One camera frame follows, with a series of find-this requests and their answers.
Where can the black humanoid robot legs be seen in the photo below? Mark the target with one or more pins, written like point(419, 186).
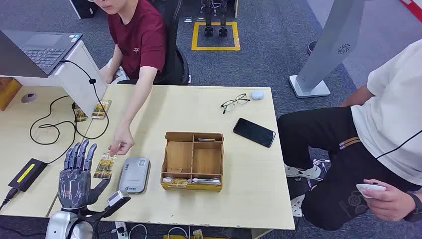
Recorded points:
point(208, 31)

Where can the dark shoe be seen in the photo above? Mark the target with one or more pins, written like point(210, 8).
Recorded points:
point(311, 47)

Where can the brown wooden crate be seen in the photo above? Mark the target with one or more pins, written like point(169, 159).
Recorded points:
point(8, 92)

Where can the white power strip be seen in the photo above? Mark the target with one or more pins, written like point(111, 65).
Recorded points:
point(121, 231)

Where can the guest person's right forearm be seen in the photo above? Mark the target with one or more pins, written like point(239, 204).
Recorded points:
point(110, 66)

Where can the white card sleeves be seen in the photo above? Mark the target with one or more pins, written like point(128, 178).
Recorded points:
point(204, 181)

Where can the black cabinet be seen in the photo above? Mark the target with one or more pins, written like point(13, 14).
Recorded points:
point(84, 8)

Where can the dark grey laptop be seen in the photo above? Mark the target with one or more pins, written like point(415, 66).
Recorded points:
point(43, 52)

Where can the guest person's left forearm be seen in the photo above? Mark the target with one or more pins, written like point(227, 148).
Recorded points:
point(137, 99)

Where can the pale blue earbud case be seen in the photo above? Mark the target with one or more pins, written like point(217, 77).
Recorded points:
point(257, 95)

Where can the guest person's left hand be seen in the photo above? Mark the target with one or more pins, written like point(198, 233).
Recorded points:
point(122, 142)

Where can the round handheld remote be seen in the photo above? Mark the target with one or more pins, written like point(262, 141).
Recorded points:
point(367, 188)

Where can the black wristwatch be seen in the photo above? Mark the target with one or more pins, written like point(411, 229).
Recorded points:
point(416, 207)

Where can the white laptop riser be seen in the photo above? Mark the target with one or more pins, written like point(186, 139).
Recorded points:
point(79, 82)

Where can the black-framed glasses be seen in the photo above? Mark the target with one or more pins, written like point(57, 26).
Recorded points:
point(227, 105)

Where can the black smartphone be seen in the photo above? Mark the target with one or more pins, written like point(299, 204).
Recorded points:
point(254, 132)

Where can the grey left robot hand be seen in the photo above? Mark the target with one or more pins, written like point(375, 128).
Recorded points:
point(74, 188)

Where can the black office chair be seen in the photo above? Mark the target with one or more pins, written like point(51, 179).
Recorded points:
point(174, 49)

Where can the operator person's right forearm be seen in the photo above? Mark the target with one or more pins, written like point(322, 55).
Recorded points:
point(357, 96)

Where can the operator person's left hand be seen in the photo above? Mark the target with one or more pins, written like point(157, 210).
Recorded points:
point(392, 204)

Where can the guest person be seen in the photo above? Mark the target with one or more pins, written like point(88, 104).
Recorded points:
point(138, 36)

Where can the yellow-green patterned ID card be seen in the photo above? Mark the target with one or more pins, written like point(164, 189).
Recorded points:
point(105, 169)

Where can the operator person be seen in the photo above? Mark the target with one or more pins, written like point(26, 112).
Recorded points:
point(389, 109)

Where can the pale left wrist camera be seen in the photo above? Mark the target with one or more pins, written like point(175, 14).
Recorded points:
point(115, 198)

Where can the white sneaker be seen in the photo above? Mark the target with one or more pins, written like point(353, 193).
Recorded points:
point(296, 206)
point(303, 172)

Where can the grey kiosk stand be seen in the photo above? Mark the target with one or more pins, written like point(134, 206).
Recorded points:
point(326, 39)

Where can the wooden compartment box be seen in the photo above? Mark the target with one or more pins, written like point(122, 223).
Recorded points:
point(179, 156)

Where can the small pale card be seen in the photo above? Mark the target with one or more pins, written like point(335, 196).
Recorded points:
point(206, 140)

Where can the black yellow-labelled power adapter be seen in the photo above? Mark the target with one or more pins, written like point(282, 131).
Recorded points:
point(28, 175)

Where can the grey card reader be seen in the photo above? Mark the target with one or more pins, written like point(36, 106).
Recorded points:
point(133, 175)

